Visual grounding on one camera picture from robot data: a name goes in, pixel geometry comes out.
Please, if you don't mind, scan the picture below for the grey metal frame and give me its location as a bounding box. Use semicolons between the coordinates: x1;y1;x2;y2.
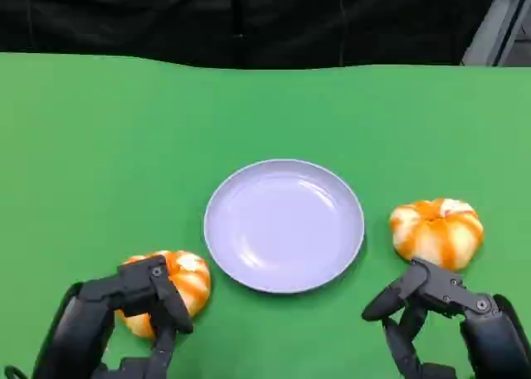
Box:
459;0;531;68

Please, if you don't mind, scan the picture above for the lilac plate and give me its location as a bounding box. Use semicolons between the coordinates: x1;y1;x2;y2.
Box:
202;158;367;294

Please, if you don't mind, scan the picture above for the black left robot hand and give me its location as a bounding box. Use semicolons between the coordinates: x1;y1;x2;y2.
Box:
32;255;195;379

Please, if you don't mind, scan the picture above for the black backdrop curtain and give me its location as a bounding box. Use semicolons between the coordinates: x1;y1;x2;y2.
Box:
0;0;501;70

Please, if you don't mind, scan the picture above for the green table cloth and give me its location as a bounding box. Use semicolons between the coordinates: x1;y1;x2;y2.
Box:
0;51;531;379

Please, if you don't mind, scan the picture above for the orange and white bread roll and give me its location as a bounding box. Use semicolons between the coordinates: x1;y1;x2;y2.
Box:
388;197;485;271
115;250;212;341

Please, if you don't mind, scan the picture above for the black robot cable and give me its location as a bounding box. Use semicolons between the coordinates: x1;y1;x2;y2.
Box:
0;364;27;379

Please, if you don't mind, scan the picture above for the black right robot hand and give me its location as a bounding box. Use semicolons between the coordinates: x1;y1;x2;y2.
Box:
361;259;531;379

